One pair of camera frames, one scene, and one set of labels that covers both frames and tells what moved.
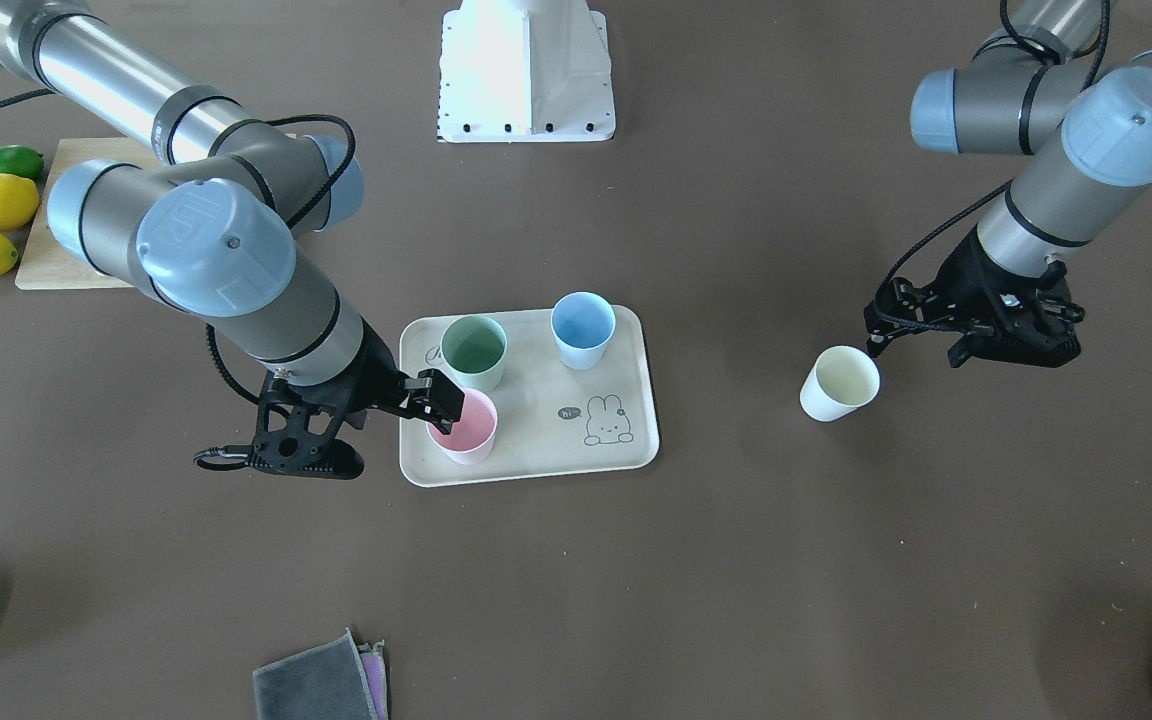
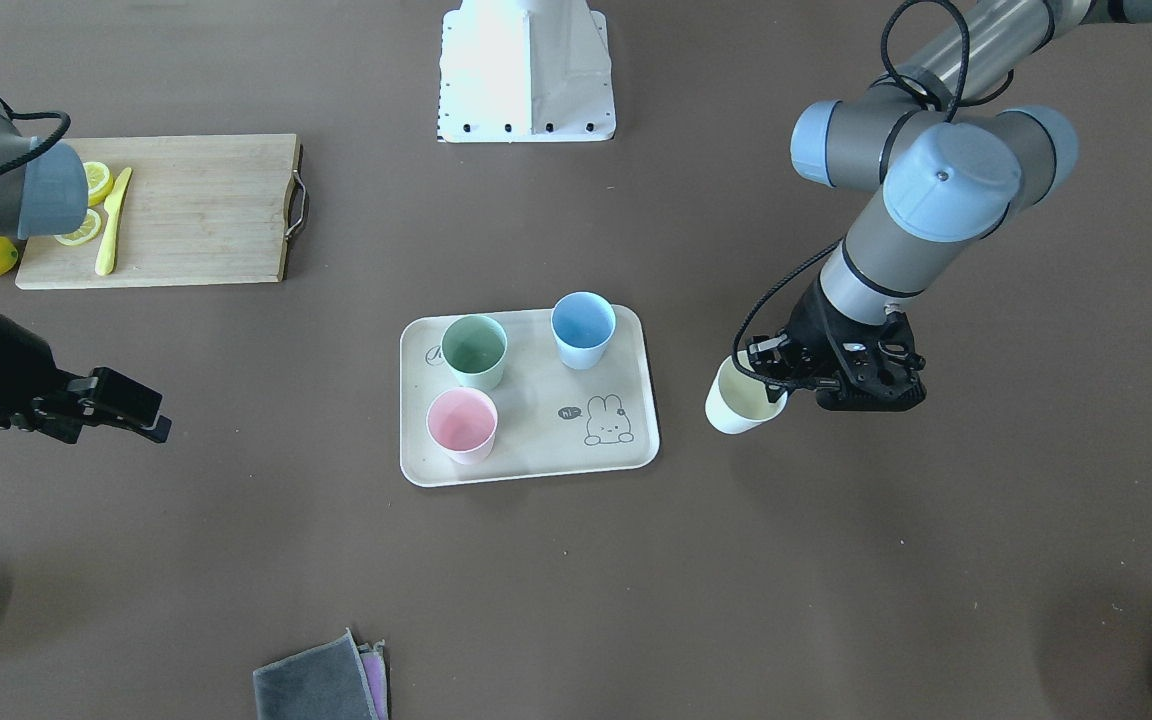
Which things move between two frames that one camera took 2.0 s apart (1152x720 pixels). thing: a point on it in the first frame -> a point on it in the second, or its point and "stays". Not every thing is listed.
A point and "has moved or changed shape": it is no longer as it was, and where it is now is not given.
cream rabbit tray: [550, 417] stays
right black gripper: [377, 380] -> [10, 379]
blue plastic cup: [582, 322] stays
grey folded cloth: [335, 680] stays
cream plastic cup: [844, 378] has moved or changed shape
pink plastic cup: [472, 438] stays
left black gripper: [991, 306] -> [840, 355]
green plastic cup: [474, 350] stays
